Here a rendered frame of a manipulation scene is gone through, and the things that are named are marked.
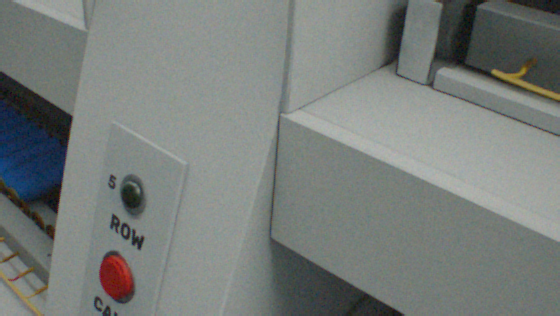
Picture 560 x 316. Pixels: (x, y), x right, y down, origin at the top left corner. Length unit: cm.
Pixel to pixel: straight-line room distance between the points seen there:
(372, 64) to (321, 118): 4
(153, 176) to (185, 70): 4
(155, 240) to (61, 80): 9
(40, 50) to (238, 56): 12
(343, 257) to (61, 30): 15
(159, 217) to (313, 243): 5
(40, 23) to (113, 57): 6
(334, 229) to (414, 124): 4
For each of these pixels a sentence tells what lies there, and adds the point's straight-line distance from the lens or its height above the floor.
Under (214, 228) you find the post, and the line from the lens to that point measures 17.
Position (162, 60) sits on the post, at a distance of 18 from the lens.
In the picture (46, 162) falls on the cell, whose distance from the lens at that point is 46.
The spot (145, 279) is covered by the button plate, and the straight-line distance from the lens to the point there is 20.
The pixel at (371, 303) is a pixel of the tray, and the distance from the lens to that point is 30.
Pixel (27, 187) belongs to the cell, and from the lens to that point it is 44.
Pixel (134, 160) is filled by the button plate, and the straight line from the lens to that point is 19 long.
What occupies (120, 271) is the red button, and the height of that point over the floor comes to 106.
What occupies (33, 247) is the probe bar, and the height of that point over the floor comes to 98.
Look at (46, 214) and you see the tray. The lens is 44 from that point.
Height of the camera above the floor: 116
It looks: 17 degrees down
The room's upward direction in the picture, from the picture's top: 16 degrees clockwise
